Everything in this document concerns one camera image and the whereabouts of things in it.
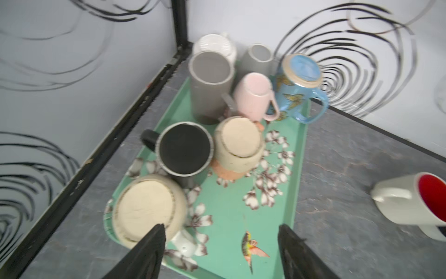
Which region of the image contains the white mug red inside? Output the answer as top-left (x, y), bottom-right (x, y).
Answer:
top-left (371, 172), bottom-right (446, 242)

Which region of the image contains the beige mug white handle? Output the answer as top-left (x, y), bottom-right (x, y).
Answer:
top-left (112, 174), bottom-right (197, 257)

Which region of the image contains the tall grey mug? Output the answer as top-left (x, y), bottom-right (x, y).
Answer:
top-left (188, 51), bottom-right (238, 125)

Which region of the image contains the green floral tray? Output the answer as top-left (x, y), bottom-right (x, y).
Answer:
top-left (103, 57), bottom-right (311, 279)

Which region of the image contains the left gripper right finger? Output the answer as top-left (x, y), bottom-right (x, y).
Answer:
top-left (278, 224), bottom-right (340, 279)

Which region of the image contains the white ribbed mug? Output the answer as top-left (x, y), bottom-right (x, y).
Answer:
top-left (192, 32), bottom-right (238, 66)

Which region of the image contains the blue butterfly mug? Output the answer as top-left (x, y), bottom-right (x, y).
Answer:
top-left (268, 53), bottom-right (329, 124)

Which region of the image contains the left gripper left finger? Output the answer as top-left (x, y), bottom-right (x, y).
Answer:
top-left (103, 224), bottom-right (166, 279)

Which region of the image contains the beige and salmon mug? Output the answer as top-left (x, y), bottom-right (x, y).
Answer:
top-left (211, 116), bottom-right (266, 181)

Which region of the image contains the small grey mug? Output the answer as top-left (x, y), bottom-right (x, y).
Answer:
top-left (236, 44), bottom-right (274, 80)

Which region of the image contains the black speckled mug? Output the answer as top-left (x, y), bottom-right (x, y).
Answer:
top-left (140, 122), bottom-right (214, 189)

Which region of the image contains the pink mug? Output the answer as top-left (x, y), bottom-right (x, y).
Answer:
top-left (233, 72), bottom-right (280, 122)

